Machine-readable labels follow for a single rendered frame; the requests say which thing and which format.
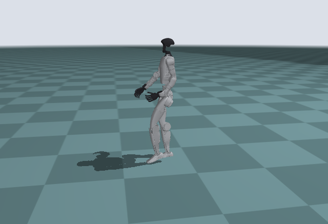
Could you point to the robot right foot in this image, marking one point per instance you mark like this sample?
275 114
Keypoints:
168 155

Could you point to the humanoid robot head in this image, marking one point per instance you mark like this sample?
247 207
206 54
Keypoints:
166 43

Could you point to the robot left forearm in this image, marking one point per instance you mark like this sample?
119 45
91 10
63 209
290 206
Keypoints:
168 87

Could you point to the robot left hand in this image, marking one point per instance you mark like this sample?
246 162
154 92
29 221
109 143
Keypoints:
153 96

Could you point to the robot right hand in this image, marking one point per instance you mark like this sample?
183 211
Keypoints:
139 91

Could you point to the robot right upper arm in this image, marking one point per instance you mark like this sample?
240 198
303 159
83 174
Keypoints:
157 73

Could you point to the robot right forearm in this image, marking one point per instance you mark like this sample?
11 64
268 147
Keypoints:
150 82

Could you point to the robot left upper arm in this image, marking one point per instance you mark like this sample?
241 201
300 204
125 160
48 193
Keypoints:
170 63

